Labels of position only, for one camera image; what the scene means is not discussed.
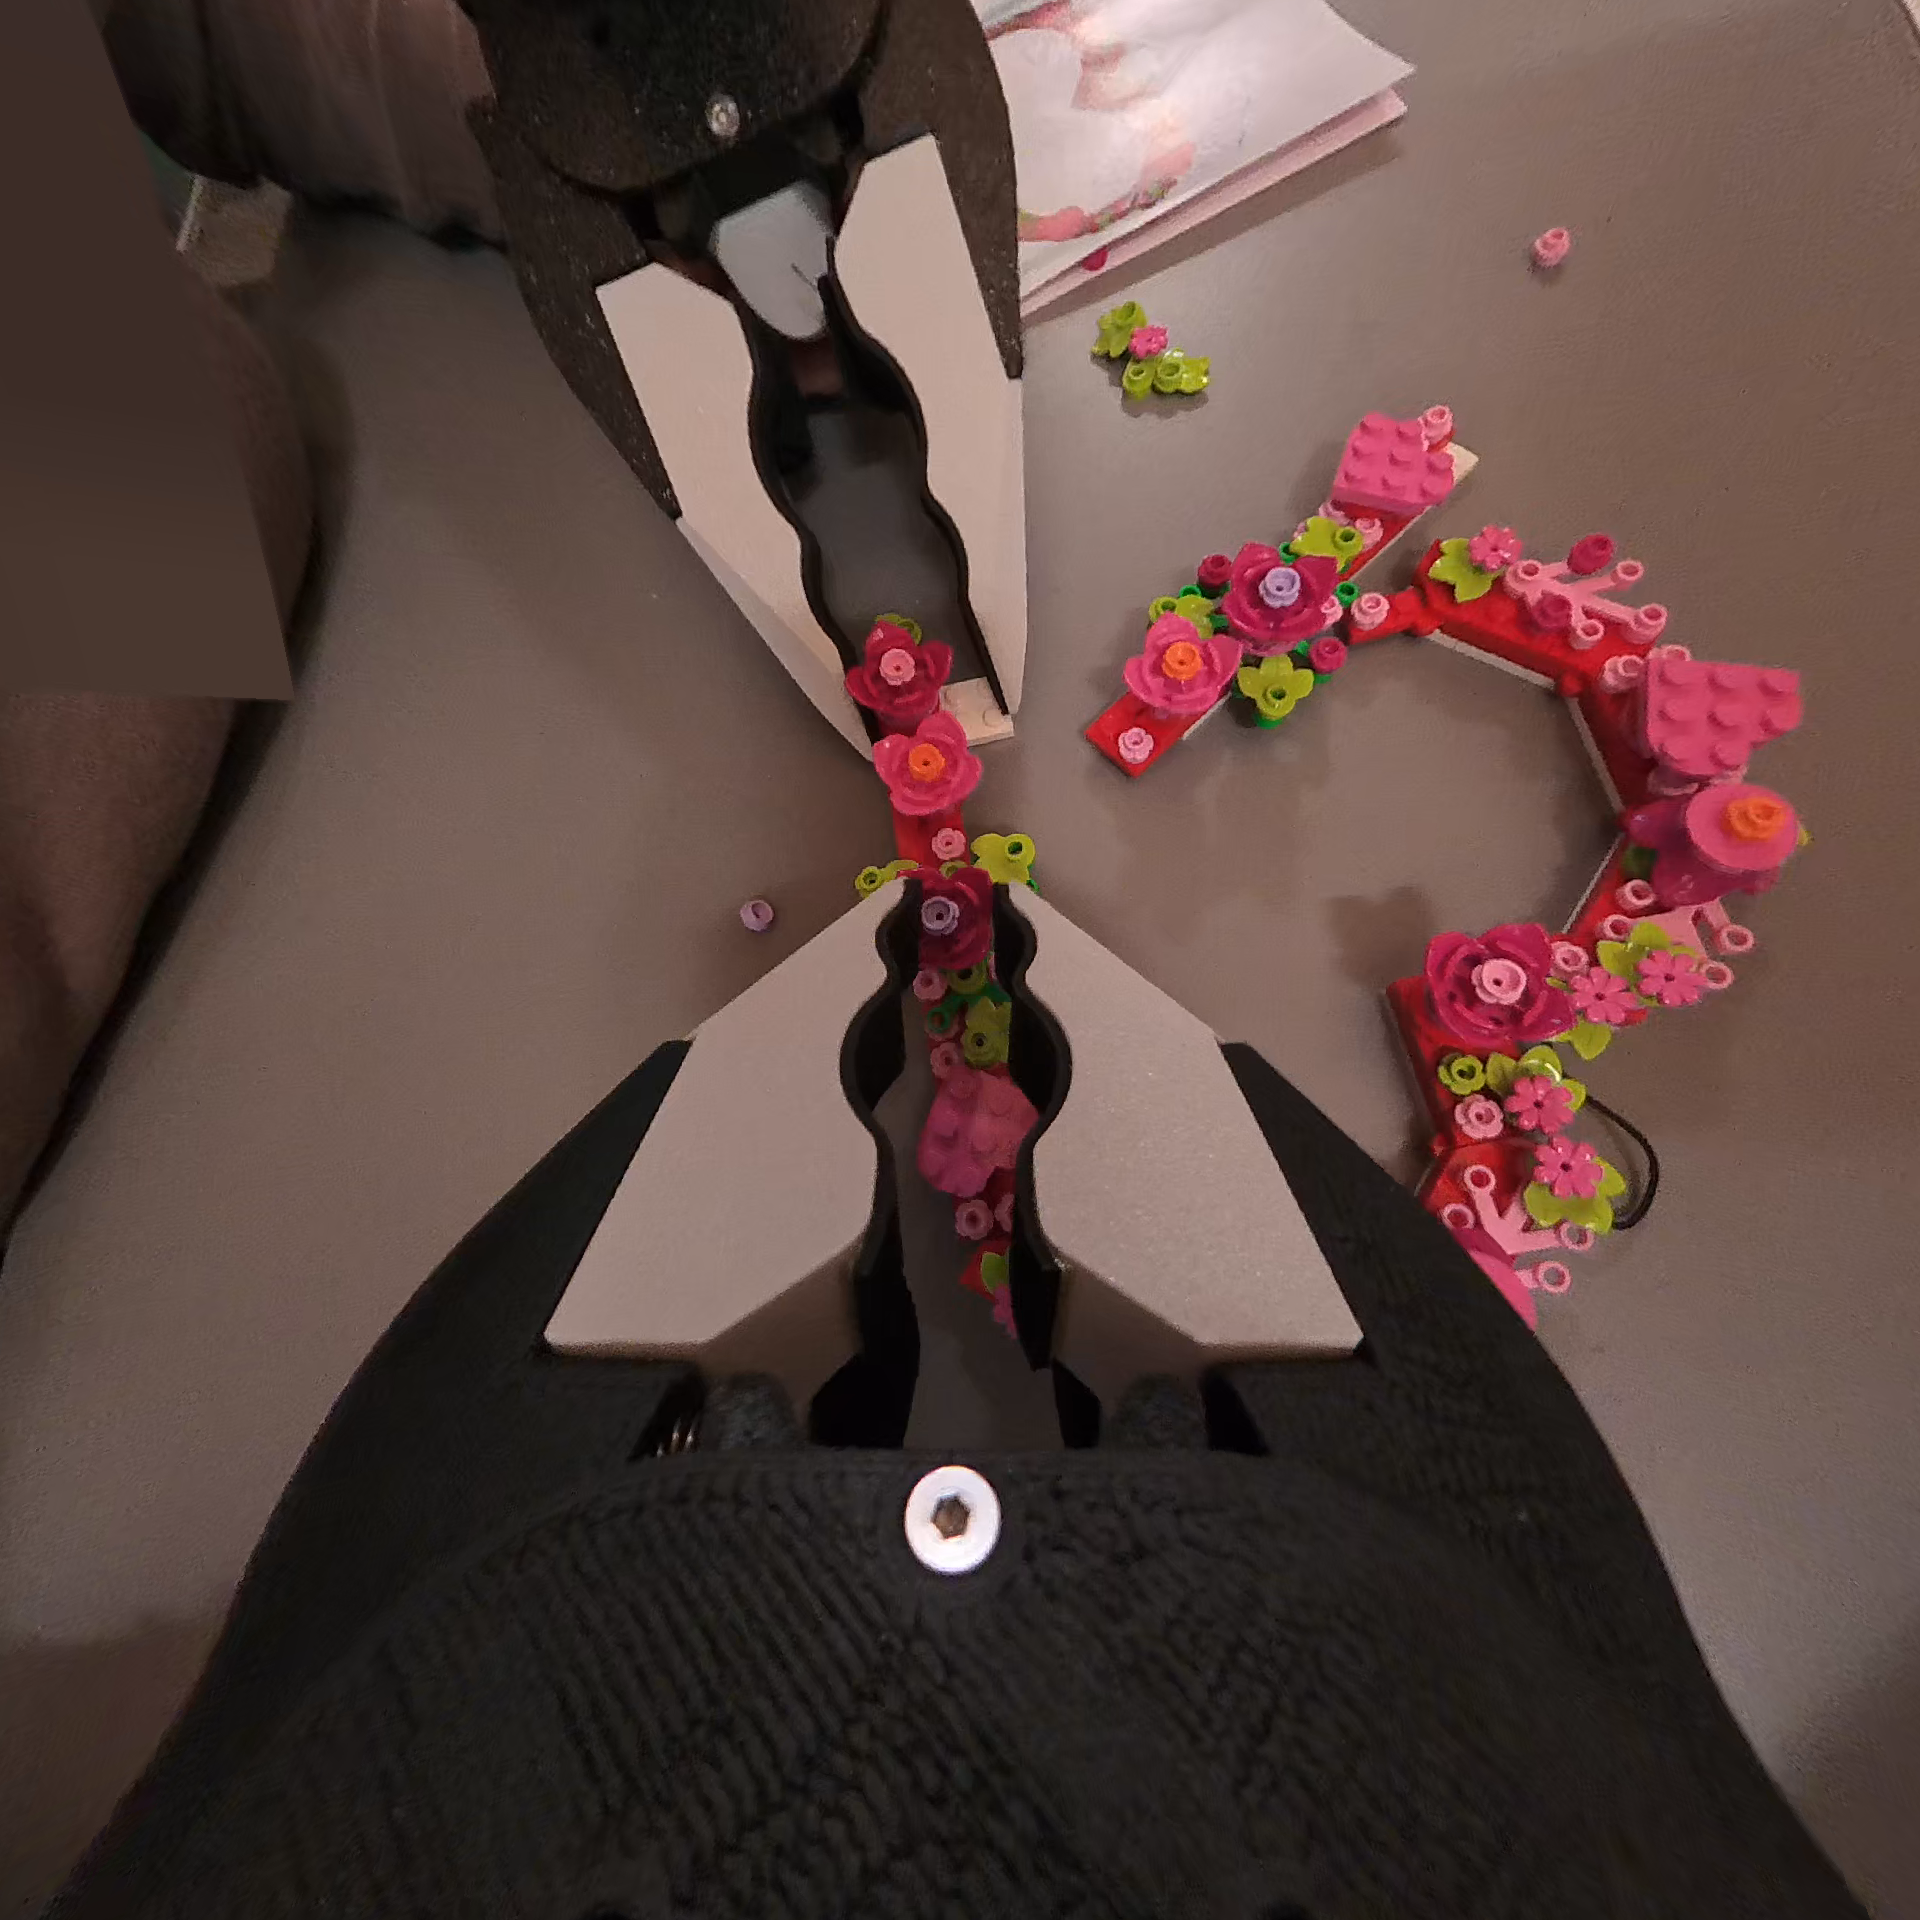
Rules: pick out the magenta lego rose lavender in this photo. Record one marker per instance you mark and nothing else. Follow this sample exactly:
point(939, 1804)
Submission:
point(942, 914)

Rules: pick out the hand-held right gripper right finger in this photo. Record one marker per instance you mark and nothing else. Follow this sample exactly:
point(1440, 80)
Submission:
point(1187, 1200)

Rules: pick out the straight red lego flower strip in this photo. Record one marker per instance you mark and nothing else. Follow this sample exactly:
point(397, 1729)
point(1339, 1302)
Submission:
point(929, 765)

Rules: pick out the curved lego flower heart section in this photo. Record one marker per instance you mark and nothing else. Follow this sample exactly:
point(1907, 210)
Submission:
point(1275, 600)

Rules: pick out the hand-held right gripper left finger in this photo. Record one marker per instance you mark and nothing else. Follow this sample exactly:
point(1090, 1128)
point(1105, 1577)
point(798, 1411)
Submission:
point(737, 1186)

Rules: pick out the lego instruction booklet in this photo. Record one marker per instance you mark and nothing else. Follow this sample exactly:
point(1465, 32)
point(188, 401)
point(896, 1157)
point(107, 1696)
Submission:
point(1201, 120)

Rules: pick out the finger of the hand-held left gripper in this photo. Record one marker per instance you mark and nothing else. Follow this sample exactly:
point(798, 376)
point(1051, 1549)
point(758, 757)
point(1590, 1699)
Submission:
point(689, 407)
point(960, 344)

